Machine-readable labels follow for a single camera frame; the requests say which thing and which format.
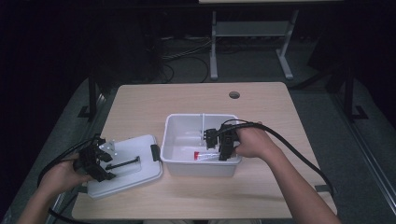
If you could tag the black metal stand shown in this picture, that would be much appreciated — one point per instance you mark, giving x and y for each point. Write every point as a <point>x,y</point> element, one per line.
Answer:
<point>92,96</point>
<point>350,93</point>

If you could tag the grey metal desk frame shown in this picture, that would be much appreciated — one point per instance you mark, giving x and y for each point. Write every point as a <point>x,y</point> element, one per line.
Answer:
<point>252,28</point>

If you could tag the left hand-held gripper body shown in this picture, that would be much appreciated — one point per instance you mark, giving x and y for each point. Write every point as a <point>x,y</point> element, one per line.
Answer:
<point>88,158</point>

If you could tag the white plastic storage box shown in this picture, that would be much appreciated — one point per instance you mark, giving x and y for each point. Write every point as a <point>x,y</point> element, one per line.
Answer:
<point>183,146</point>

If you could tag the person's right hand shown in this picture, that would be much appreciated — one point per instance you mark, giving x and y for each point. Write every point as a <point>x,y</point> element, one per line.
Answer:
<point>255,143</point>

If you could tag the person's left hand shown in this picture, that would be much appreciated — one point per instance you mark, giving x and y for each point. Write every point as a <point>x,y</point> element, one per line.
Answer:
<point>60,179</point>

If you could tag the red and white ointment tube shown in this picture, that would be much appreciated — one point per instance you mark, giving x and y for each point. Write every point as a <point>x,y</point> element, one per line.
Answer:
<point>206,156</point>

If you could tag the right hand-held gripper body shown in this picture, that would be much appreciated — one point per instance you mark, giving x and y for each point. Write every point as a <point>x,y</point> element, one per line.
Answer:
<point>229,134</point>

